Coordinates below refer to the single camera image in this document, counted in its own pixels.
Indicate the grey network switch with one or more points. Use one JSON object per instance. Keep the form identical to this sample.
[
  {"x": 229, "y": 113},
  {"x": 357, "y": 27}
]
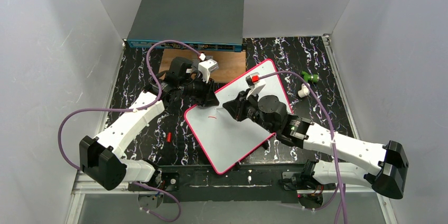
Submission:
[{"x": 212, "y": 25}]

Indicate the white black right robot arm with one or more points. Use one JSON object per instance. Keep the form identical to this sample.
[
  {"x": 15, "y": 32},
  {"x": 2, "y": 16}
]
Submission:
[{"x": 381, "y": 167}]

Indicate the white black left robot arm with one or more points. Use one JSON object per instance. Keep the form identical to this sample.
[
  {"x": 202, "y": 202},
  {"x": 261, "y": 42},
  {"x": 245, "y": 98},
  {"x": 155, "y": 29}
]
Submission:
[{"x": 101, "y": 157}]

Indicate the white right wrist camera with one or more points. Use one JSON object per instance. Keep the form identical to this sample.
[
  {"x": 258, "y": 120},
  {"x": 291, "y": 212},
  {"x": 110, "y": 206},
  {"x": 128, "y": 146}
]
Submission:
[{"x": 255, "y": 83}]

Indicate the green plastic fitting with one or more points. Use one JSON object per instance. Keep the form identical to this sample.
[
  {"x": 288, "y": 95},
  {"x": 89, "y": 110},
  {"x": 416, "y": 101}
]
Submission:
[{"x": 310, "y": 78}]

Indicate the red marker cap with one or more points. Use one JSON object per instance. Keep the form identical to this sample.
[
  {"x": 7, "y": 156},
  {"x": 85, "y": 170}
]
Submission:
[{"x": 168, "y": 137}]

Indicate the brown wooden board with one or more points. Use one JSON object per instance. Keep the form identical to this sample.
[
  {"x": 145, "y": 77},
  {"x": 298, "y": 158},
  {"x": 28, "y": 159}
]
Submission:
[{"x": 231, "y": 64}]

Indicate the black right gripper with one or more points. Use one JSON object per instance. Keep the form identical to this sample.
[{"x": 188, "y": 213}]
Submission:
[{"x": 241, "y": 107}]

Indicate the pink framed whiteboard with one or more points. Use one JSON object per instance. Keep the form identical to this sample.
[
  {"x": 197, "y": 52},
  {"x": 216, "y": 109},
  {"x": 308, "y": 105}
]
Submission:
[{"x": 224, "y": 140}]

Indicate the white plastic elbow fitting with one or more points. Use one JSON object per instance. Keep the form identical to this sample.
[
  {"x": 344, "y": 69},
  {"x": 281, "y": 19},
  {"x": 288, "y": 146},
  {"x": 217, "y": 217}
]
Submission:
[{"x": 304, "y": 91}]

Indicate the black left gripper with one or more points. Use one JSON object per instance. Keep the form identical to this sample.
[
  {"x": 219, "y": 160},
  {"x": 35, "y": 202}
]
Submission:
[{"x": 204, "y": 92}]

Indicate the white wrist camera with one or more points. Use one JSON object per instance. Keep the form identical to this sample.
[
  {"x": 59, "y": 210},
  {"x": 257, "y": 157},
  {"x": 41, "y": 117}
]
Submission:
[
  {"x": 255, "y": 83},
  {"x": 206, "y": 67}
]

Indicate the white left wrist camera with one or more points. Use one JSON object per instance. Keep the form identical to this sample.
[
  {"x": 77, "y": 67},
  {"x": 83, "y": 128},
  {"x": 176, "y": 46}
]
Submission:
[{"x": 206, "y": 67}]

